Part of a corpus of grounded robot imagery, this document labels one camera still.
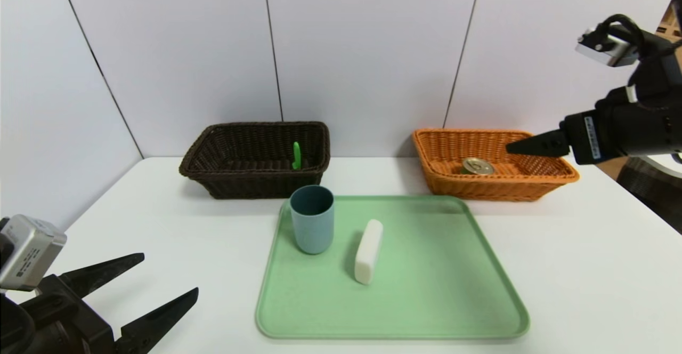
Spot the dark woven bin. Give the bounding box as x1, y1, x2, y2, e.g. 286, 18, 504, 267
616, 157, 682, 236

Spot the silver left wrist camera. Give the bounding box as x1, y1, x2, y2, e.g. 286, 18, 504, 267
0, 215, 68, 292

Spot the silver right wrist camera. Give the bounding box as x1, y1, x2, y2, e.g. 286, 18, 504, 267
575, 26, 640, 68

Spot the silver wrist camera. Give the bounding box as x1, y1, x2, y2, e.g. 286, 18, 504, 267
575, 26, 640, 68
0, 215, 68, 292

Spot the wooden shelf unit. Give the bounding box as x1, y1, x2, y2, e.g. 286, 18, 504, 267
658, 0, 682, 40

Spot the dark brown wicker basket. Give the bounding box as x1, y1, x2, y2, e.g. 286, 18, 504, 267
179, 122, 331, 200

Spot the blue plastic cup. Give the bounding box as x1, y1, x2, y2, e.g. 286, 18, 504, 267
290, 185, 336, 255

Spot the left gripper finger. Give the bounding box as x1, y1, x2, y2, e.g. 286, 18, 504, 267
113, 287, 199, 354
58, 252, 145, 299

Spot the light green plastic tray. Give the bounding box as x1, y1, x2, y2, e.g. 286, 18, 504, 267
256, 196, 530, 340

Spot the orange wicker basket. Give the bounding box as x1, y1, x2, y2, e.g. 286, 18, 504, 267
411, 128, 580, 203

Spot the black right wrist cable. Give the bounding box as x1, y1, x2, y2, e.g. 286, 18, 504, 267
599, 14, 648, 45

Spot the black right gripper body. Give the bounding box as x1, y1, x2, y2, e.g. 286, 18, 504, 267
559, 96, 669, 165

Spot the white side table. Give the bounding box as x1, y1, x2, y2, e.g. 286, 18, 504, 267
645, 154, 682, 180

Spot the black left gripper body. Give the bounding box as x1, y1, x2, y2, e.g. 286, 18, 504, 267
18, 274, 122, 354

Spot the gold lid food can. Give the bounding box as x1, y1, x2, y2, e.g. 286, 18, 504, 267
459, 157, 496, 176

